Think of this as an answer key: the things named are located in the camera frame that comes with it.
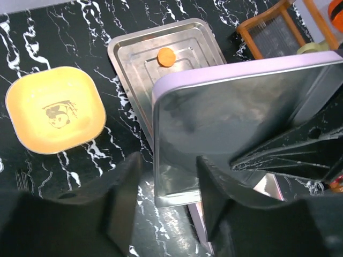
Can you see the wooden shelf rack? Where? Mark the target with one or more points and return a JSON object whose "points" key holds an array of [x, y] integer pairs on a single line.
{"points": [[274, 34]]}

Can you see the brown chocolate chip cookie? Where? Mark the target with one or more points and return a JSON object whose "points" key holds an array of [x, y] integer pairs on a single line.
{"points": [[166, 57]]}

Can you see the large steel baking tray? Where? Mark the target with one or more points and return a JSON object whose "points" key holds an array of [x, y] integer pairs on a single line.
{"points": [[134, 58]]}

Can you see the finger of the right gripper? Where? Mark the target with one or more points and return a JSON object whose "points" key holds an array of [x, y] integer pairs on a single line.
{"points": [[311, 151]]}

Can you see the yellow plate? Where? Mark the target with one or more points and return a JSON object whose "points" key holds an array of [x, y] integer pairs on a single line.
{"points": [[55, 110]]}

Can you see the orange cup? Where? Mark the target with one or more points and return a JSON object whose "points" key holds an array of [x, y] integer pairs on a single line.
{"points": [[335, 14]]}

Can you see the lilac cookie tin box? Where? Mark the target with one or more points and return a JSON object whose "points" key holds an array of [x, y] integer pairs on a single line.
{"points": [[268, 185]]}

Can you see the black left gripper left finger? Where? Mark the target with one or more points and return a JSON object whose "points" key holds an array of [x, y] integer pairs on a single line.
{"points": [[94, 220]]}

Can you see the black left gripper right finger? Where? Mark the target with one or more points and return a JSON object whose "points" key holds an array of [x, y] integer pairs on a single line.
{"points": [[240, 221]]}

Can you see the light green cup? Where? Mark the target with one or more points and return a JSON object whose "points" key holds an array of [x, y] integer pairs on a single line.
{"points": [[313, 47]]}

